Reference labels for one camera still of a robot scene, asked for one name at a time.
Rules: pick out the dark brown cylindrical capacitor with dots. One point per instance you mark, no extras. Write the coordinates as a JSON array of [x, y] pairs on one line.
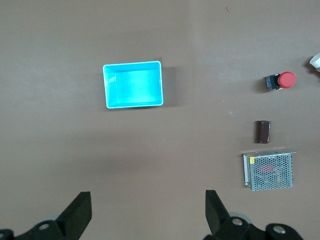
[[263, 132]]

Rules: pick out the light blue plastic box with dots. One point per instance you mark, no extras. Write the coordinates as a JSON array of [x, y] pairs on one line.
[[135, 86]]

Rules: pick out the metal valve with white caps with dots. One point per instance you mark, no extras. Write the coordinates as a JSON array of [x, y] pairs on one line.
[[315, 61]]

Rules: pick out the perforated metal power supply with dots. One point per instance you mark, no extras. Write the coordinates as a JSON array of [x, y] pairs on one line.
[[271, 172]]

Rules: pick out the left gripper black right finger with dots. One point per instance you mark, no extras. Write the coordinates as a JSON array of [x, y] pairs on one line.
[[220, 220]]

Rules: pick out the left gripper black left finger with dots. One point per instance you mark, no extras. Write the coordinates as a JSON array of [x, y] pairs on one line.
[[72, 220]]

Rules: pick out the red emergency stop button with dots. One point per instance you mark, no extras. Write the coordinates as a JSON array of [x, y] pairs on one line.
[[287, 80]]

